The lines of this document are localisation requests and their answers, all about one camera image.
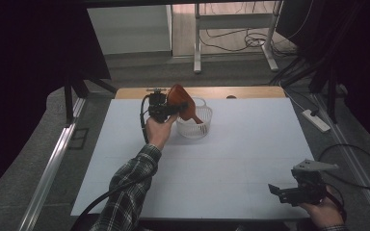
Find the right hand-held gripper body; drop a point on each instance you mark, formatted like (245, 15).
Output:
(308, 189)

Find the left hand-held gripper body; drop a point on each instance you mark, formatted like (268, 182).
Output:
(159, 107)

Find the wooden paddle hairbrush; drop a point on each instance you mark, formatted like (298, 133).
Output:
(181, 99)

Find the white plastic basket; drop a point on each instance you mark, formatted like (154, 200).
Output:
(199, 125)

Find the person's left hand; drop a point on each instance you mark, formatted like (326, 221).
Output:
(159, 131)

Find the person's right hand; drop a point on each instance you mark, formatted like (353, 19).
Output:
(322, 213)

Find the wooden table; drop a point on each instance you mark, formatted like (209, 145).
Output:
(135, 93)

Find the dark round table grommet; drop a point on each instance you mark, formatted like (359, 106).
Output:
(231, 96)

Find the white table cover sheet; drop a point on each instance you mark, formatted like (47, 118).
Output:
(221, 173)

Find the white power strip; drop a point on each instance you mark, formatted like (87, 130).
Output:
(316, 121)

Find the black plug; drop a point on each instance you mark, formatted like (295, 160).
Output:
(315, 112)

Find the white cabinet panel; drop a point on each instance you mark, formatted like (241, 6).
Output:
(128, 30)

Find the black metal stand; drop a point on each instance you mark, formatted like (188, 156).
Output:
(68, 99)
(331, 96)

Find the dark curtain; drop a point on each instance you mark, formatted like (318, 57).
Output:
(359, 48)
(22, 64)

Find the aluminium rail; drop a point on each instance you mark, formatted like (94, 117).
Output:
(48, 179)
(350, 154)

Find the white metal desk frame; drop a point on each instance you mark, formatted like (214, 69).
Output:
(198, 48)

